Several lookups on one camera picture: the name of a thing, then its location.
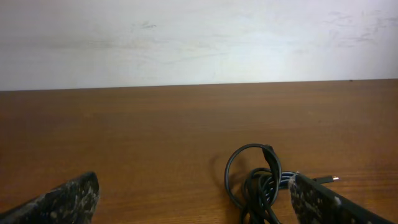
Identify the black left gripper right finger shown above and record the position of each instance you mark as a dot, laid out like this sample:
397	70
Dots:
314	203

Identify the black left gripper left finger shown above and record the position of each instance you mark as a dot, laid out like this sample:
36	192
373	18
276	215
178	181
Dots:
72	202

